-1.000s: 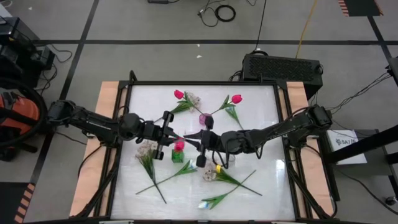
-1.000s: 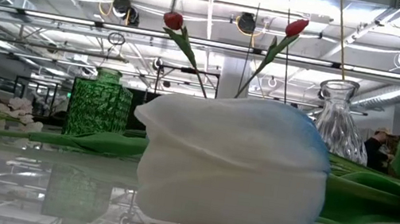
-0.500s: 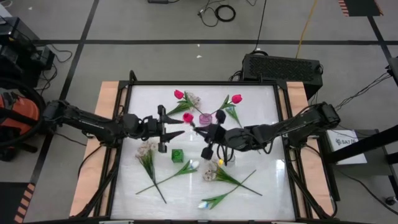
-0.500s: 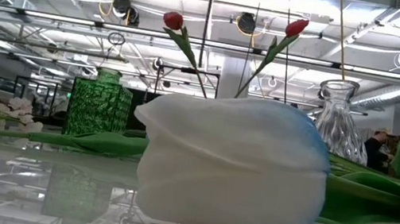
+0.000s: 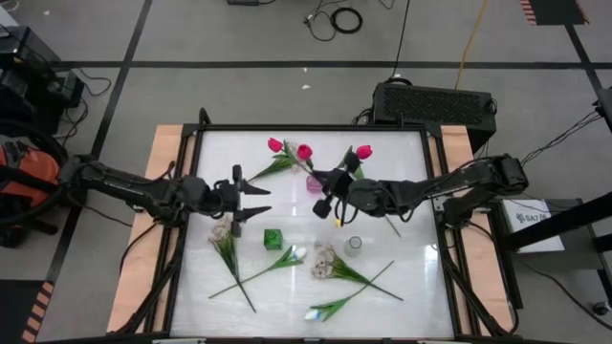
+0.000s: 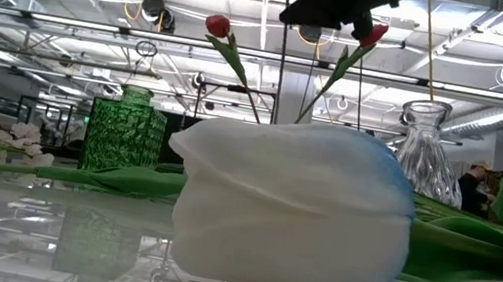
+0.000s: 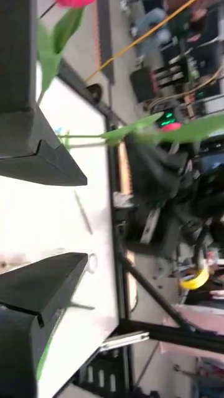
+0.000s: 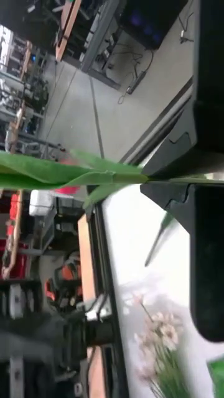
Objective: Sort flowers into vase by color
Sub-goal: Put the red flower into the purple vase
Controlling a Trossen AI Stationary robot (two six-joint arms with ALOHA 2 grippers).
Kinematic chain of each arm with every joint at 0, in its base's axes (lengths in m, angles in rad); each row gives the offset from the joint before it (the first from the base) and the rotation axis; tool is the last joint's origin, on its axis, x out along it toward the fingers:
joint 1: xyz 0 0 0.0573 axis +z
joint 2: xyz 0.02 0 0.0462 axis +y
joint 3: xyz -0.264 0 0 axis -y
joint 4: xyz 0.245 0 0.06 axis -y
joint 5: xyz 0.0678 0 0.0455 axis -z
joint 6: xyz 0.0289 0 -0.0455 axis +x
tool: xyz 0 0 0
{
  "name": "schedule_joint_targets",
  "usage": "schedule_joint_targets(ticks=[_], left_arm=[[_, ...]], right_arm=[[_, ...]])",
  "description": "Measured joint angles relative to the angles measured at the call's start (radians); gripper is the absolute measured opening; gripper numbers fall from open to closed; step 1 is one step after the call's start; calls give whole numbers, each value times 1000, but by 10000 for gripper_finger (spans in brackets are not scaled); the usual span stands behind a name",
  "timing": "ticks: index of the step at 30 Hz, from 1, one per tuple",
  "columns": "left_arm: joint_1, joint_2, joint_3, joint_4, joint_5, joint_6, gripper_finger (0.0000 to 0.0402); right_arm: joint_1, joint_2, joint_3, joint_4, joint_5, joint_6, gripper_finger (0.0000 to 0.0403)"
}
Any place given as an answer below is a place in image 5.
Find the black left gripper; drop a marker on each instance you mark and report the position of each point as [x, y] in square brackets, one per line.
[225, 197]

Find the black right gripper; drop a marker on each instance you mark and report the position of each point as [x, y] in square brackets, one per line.
[340, 184]

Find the green square glass vase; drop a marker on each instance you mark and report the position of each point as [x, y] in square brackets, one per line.
[273, 240]

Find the white blossom spray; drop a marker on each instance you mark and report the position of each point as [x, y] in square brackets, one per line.
[342, 270]
[225, 248]

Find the clear ribbed glass vase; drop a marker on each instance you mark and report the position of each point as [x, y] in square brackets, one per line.
[353, 247]

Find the white blue-tipped artificial tulip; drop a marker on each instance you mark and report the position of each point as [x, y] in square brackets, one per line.
[299, 252]
[313, 314]

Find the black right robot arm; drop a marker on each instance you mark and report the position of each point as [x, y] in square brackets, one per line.
[430, 186]

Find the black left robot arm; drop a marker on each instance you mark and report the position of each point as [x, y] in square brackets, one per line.
[134, 191]

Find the pink glass vase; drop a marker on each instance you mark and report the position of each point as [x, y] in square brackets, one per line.
[313, 185]

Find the wooden board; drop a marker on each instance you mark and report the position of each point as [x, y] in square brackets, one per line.
[160, 153]
[456, 143]

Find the black computer case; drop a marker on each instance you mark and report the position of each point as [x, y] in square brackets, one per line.
[430, 107]

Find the white labelled box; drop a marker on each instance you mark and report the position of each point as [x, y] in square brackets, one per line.
[531, 220]

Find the orange and black vacuum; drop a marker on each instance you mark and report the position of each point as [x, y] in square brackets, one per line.
[28, 174]

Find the black metal beam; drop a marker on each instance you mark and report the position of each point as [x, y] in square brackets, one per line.
[564, 220]

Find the black equipment box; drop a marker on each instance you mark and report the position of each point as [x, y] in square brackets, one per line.
[28, 71]

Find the grey metal stand base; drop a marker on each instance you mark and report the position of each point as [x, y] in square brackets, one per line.
[583, 253]

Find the black table frame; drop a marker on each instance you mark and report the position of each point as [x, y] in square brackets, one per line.
[311, 127]

